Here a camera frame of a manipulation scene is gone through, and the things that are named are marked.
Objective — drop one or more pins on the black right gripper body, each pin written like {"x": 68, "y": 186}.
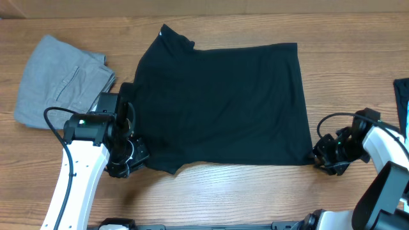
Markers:
{"x": 337, "y": 156}

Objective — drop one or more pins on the light blue item right edge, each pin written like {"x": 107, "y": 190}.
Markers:
{"x": 407, "y": 128}

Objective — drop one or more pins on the black t-shirt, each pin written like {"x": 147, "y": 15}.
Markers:
{"x": 226, "y": 106}

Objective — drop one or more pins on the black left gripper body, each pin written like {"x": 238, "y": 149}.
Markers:
{"x": 131, "y": 154}

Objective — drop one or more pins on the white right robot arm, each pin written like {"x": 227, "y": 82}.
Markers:
{"x": 371, "y": 140}

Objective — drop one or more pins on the dark garment at right edge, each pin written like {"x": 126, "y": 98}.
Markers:
{"x": 401, "y": 94}

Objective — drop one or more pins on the folded grey shorts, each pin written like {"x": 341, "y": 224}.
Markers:
{"x": 58, "y": 74}

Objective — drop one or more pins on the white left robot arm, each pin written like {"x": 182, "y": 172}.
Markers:
{"x": 94, "y": 142}

